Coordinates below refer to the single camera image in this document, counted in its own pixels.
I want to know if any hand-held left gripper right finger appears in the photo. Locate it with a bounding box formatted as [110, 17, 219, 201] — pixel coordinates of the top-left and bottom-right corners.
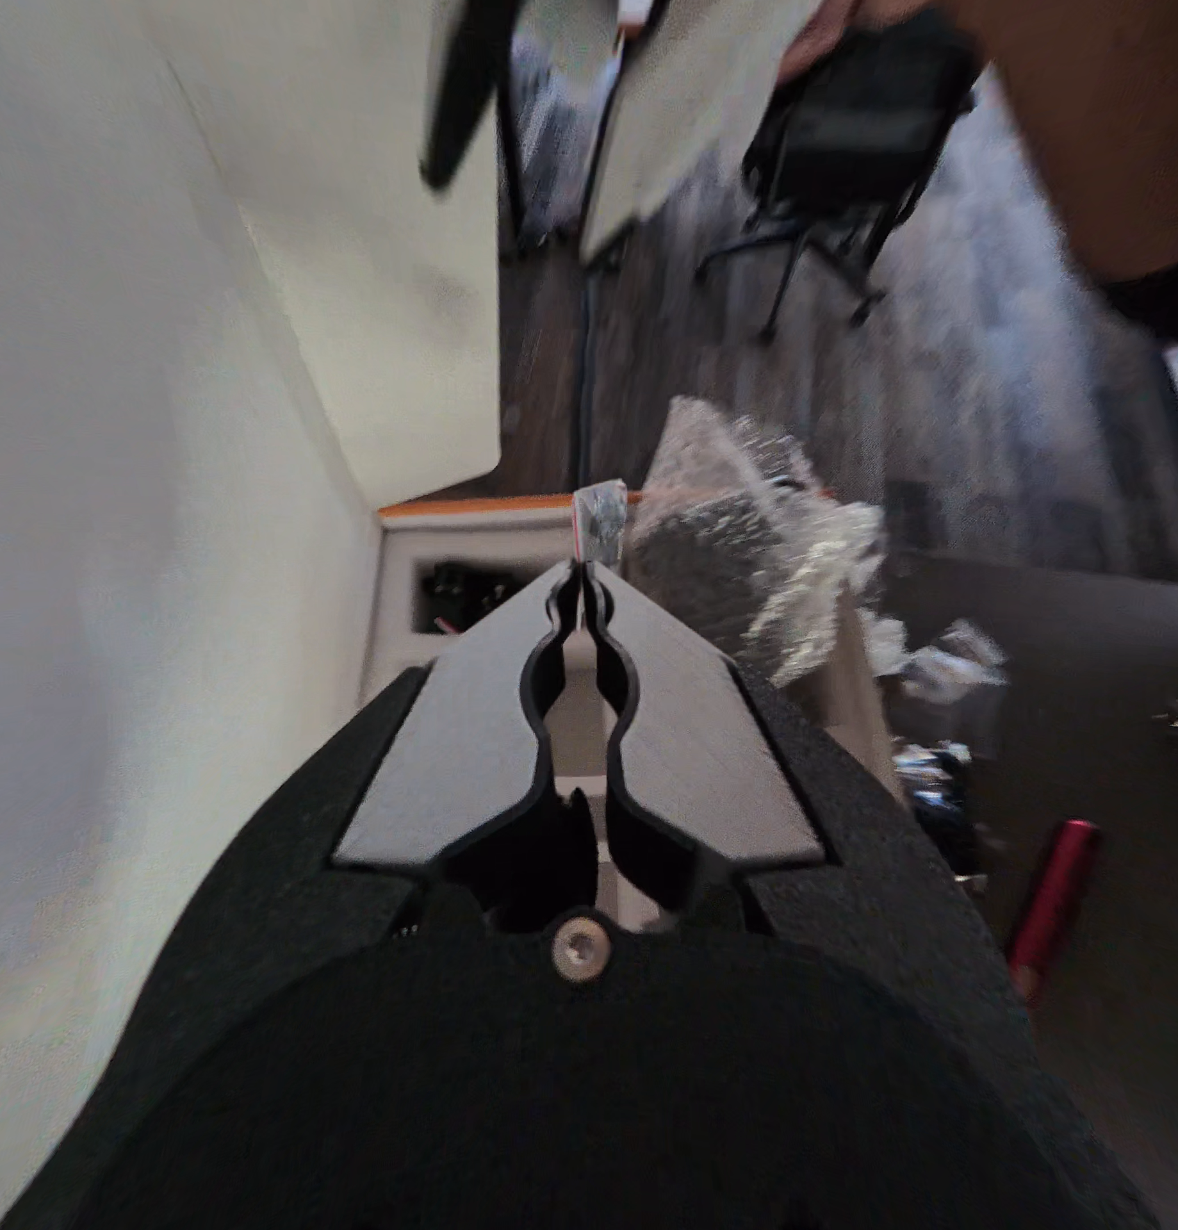
[584, 561, 827, 874]

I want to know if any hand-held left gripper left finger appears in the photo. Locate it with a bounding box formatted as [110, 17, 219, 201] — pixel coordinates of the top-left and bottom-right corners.
[331, 561, 584, 874]

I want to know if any small clear screw bag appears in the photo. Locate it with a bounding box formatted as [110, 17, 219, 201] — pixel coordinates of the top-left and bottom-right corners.
[571, 480, 630, 568]

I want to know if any orange cardboard box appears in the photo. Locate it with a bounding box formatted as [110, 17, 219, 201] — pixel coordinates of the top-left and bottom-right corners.
[0, 0, 892, 1230]

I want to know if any person's right forearm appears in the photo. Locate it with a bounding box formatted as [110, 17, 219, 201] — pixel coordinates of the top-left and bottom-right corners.
[775, 0, 1178, 290]

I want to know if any crumpled clear plastic wrap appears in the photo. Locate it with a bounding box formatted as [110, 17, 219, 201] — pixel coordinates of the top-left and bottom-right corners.
[632, 395, 888, 688]

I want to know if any red electric screwdriver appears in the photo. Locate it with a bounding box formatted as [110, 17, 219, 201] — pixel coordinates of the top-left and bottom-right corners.
[1006, 819, 1104, 1005]

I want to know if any black office chair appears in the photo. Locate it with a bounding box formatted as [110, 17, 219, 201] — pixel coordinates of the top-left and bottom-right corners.
[694, 19, 984, 343]

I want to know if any white office table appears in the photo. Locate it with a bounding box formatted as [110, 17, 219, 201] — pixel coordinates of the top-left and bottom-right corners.
[497, 0, 825, 271]

